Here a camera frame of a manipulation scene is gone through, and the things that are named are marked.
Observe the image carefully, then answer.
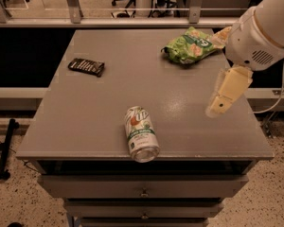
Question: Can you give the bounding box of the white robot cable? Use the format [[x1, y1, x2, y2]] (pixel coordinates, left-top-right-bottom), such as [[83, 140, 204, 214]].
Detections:
[[253, 49, 284, 114]]

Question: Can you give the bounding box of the drawer with knob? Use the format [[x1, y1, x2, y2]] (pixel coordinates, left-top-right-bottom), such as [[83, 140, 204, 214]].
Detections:
[[64, 201, 223, 218], [38, 175, 248, 199]]

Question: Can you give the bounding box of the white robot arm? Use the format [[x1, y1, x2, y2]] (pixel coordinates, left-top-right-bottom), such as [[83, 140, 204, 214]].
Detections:
[[205, 0, 284, 117]]

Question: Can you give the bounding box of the metal railing frame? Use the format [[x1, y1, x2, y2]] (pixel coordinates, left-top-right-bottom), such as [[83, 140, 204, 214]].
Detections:
[[0, 0, 252, 28]]

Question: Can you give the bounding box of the black rxbar chocolate bar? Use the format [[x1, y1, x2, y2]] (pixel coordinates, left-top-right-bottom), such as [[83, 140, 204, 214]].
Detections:
[[68, 58, 105, 78]]

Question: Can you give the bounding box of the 7up soda can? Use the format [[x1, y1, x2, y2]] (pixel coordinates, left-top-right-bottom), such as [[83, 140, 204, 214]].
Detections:
[[124, 106, 160, 163]]

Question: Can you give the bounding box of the top drawer with knob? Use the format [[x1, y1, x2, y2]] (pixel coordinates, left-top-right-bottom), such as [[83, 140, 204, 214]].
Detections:
[[38, 175, 248, 199]]

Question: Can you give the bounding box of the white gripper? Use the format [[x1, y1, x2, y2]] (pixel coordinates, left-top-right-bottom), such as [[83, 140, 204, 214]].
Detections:
[[205, 7, 284, 118]]

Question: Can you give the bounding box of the green chip bag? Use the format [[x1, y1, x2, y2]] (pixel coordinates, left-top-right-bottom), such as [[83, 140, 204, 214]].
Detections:
[[162, 26, 224, 65]]

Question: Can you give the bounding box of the grey drawer cabinet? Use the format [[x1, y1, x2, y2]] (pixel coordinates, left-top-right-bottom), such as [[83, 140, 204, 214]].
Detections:
[[17, 29, 273, 227]]

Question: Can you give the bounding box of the middle drawer with knob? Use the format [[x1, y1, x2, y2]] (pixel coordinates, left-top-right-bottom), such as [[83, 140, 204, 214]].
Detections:
[[64, 201, 223, 218]]

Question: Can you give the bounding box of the black stand leg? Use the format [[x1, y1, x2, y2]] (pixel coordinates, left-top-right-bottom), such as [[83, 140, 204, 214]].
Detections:
[[0, 119, 19, 180]]

